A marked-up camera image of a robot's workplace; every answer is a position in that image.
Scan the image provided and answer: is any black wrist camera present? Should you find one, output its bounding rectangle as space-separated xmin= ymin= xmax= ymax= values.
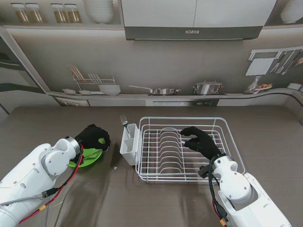
xmin=198 ymin=165 xmax=210 ymax=178

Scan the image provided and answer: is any printed kitchen backdrop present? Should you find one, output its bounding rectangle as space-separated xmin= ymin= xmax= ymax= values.
xmin=0 ymin=0 xmax=303 ymax=123

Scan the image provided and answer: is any metal fork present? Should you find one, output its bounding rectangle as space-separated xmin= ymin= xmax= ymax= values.
xmin=120 ymin=114 xmax=131 ymax=139

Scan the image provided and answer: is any white plastic utensil holder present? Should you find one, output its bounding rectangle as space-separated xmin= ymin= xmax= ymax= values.
xmin=120 ymin=123 xmax=142 ymax=166

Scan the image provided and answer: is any white wire dish rack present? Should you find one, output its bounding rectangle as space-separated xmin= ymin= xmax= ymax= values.
xmin=135 ymin=116 xmax=246 ymax=184

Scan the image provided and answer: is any green plastic plate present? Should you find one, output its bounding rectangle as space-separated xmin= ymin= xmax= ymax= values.
xmin=67 ymin=138 xmax=104 ymax=168

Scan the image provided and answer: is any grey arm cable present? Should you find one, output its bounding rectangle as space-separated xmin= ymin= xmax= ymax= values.
xmin=0 ymin=189 xmax=59 ymax=206

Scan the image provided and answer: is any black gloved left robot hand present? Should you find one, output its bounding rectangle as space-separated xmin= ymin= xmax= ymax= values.
xmin=74 ymin=124 xmax=111 ymax=152

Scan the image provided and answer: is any red and black arm cable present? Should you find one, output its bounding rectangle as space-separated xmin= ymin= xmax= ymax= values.
xmin=18 ymin=143 xmax=85 ymax=225
xmin=207 ymin=158 xmax=232 ymax=227

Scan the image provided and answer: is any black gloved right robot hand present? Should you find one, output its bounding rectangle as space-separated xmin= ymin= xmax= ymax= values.
xmin=179 ymin=126 xmax=225 ymax=161

